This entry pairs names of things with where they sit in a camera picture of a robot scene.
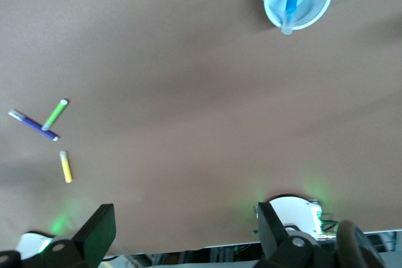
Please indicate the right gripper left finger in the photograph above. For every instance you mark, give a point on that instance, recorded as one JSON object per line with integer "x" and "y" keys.
{"x": 94, "y": 236}

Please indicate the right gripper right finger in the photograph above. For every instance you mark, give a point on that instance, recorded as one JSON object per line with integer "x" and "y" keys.
{"x": 273, "y": 236}

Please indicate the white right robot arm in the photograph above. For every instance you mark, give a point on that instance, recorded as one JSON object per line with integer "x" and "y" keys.
{"x": 295, "y": 211}

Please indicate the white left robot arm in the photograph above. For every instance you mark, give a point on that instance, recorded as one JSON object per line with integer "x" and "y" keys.
{"x": 31, "y": 244}

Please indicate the yellow marker pen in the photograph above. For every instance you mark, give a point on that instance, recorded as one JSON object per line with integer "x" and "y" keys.
{"x": 66, "y": 167}

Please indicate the green marker pen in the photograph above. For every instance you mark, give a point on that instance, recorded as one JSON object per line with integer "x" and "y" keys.
{"x": 55, "y": 114}

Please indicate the purple marker pen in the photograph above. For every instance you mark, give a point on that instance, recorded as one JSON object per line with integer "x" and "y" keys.
{"x": 31, "y": 123}

